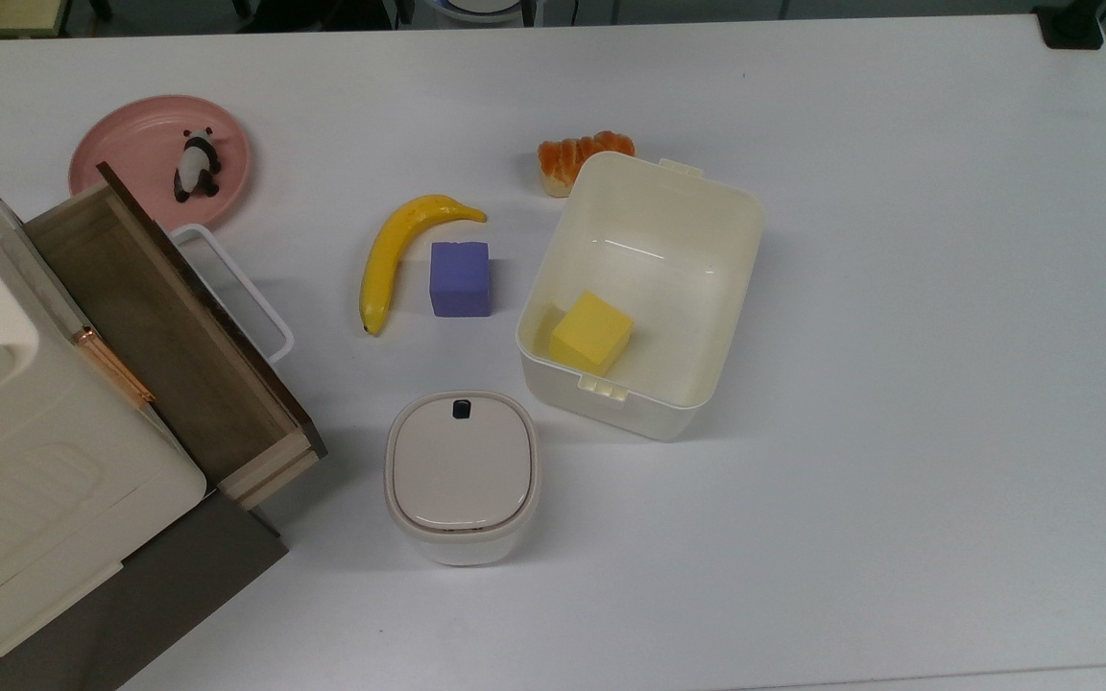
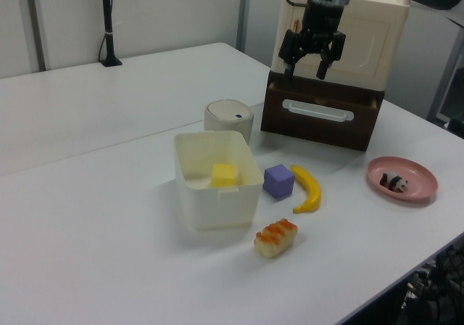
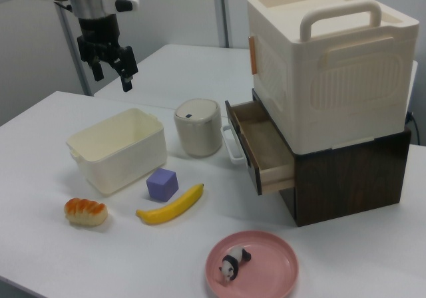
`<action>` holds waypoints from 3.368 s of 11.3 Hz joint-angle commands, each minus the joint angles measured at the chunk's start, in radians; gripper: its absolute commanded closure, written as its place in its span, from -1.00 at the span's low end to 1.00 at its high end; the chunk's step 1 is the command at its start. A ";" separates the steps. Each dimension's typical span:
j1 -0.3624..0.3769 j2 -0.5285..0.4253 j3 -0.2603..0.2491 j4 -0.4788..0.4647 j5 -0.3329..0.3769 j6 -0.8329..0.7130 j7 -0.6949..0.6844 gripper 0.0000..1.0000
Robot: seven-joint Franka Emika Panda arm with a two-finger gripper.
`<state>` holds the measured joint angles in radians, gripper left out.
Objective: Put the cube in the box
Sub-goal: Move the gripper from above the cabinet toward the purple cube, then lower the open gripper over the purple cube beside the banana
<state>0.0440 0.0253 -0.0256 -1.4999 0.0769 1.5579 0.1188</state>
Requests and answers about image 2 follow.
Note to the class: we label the toy bread loaf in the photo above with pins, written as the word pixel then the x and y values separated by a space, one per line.
pixel 275 239

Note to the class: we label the pink plate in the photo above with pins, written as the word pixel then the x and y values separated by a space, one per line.
pixel 420 180

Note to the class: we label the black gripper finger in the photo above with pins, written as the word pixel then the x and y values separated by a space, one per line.
pixel 290 49
pixel 331 54

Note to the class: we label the yellow toy banana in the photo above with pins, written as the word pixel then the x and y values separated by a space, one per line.
pixel 311 191

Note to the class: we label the black camera stand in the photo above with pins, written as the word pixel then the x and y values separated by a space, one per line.
pixel 107 20

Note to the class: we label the black mesh chair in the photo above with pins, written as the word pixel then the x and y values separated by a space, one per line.
pixel 440 288

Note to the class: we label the yellow cube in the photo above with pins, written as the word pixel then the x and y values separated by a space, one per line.
pixel 223 175

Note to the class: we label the panda figurine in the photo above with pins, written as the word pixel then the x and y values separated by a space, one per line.
pixel 394 182

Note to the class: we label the purple cube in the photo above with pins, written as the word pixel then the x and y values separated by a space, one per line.
pixel 277 181

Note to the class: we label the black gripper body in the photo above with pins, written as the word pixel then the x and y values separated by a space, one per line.
pixel 322 20

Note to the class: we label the cream plastic box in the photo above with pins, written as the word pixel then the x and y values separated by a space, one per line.
pixel 221 207

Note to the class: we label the small beige lidded bin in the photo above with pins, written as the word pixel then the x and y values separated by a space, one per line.
pixel 228 116

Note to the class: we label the cream toy cabinet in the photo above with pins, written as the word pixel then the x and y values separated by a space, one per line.
pixel 366 45

